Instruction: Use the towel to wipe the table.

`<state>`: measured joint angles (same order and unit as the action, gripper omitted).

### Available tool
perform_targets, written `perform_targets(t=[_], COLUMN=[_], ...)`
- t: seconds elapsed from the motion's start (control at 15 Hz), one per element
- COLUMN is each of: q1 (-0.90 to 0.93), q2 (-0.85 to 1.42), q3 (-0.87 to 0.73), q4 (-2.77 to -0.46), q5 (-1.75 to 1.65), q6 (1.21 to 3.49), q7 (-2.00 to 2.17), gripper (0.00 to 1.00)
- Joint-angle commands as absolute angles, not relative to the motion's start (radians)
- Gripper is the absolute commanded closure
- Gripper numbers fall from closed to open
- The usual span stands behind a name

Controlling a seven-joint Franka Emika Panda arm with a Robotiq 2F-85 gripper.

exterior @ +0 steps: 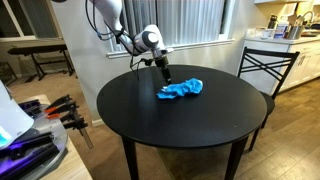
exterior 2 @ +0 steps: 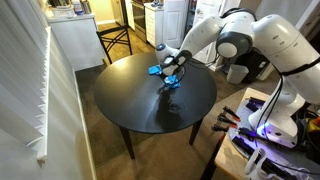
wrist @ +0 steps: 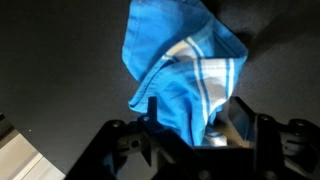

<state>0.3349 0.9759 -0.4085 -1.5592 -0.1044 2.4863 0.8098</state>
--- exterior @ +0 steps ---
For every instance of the white kitchen cabinet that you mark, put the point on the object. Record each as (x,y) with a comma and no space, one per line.
(300,63)

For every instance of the black bottle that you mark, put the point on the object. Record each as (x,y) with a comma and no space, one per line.
(272,21)

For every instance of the round aluminium base plate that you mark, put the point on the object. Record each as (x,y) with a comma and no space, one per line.
(50,133)

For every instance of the white window sill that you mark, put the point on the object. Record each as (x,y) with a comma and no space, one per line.
(200,44)

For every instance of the white counter container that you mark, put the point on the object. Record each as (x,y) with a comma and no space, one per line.
(281,30)

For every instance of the black keyboard on stand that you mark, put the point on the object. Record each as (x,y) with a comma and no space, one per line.
(36,49)

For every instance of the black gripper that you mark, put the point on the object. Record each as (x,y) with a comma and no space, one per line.
(162,63)

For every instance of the white window frame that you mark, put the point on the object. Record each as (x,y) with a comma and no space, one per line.
(20,35)

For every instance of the blue white striped towel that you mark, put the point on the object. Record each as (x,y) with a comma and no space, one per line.
(180,89)

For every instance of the steel utensil pot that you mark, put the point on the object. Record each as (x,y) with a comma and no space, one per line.
(294,32)

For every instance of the white vertical window blinds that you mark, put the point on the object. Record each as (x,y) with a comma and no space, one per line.
(186,20)

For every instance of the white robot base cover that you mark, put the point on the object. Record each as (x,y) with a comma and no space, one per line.
(13,116)

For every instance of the round black table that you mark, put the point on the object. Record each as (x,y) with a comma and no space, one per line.
(183,116)

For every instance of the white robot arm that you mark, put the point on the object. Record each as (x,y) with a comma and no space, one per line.
(110,13)

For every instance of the black bar clamp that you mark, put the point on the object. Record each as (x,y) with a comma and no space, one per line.
(78,123)

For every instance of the black aluminium extrusion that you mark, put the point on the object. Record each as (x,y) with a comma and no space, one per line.
(30,163)
(26,143)

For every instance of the black metal chair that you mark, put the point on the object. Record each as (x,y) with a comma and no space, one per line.
(266,63)

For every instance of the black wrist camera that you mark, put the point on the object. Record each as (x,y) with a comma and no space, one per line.
(147,61)

